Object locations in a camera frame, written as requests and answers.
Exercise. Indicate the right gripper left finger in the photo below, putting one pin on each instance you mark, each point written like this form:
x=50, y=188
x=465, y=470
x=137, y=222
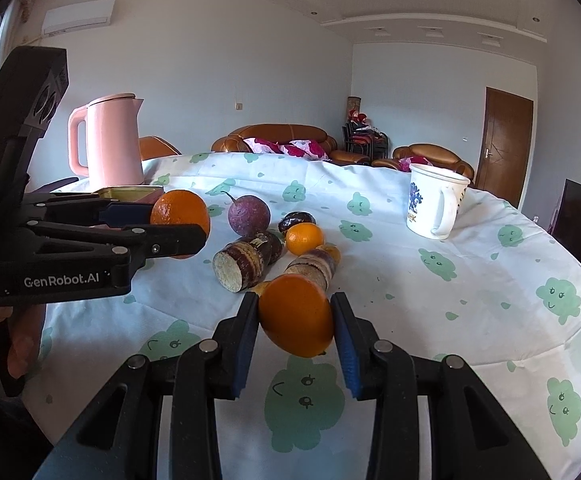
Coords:
x=214, y=369

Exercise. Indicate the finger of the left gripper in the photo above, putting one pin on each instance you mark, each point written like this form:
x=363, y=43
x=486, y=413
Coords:
x=120, y=212
x=137, y=243

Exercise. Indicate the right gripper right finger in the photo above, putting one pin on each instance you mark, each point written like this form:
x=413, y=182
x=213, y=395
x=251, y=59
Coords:
x=376, y=369

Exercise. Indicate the large orange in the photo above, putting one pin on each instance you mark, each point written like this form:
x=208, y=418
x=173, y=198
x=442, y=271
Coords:
x=295, y=314

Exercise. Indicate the purple round fruit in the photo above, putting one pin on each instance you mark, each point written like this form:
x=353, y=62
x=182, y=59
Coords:
x=248, y=215

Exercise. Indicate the small orange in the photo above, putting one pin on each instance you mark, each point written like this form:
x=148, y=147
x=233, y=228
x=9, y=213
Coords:
x=303, y=237

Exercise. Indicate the dark passion fruit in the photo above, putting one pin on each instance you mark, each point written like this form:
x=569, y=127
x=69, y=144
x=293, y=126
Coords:
x=294, y=218

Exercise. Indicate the left hand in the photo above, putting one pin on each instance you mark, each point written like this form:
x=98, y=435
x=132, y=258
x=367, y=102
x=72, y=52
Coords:
x=26, y=325

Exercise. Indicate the gold tin box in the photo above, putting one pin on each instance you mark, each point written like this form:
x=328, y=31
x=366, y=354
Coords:
x=140, y=194

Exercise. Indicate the pink electric kettle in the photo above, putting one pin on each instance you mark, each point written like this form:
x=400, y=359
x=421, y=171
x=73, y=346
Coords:
x=103, y=141

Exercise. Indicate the brown chair near kettle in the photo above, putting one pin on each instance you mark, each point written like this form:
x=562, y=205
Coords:
x=152, y=147

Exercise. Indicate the brown leather sofa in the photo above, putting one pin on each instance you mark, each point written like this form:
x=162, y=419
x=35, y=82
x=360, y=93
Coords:
x=282, y=133

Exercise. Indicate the white cloud print tablecloth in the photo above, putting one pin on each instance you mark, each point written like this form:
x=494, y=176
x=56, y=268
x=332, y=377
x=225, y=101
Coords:
x=499, y=292

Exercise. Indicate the white mug blue print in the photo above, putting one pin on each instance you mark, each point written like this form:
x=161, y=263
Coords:
x=435, y=195

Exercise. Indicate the white air conditioner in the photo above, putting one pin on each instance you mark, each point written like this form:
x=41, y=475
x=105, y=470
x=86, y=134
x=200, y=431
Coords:
x=77, y=16

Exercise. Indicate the pink floral cushion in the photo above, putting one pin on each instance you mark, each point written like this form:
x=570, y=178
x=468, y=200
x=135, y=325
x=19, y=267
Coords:
x=305, y=149

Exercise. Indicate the armchair floral cushion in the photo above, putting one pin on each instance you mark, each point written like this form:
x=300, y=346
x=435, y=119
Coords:
x=404, y=164

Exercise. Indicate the brown leather armchair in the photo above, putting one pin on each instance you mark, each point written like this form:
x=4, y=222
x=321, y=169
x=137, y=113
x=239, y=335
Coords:
x=439, y=156

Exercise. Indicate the stacked chairs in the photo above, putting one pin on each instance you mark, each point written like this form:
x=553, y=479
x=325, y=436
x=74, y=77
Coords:
x=360, y=136

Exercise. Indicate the brown wooden door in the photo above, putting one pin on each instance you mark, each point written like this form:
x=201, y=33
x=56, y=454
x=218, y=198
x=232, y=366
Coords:
x=506, y=145

